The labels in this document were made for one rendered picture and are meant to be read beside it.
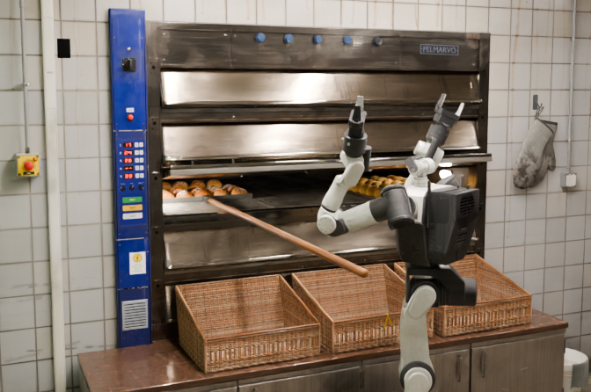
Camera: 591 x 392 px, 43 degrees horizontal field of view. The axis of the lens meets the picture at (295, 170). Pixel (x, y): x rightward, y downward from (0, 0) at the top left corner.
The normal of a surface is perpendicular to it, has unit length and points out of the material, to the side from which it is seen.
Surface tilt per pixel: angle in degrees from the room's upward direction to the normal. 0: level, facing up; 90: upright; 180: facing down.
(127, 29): 90
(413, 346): 90
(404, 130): 70
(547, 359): 90
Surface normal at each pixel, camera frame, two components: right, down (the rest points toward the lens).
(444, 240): -0.65, 0.08
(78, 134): 0.39, 0.10
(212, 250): 0.36, -0.25
